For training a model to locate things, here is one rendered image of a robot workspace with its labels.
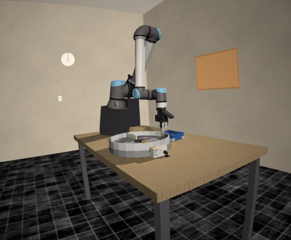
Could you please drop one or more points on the blue crate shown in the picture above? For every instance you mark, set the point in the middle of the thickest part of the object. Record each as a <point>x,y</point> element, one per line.
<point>177,135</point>

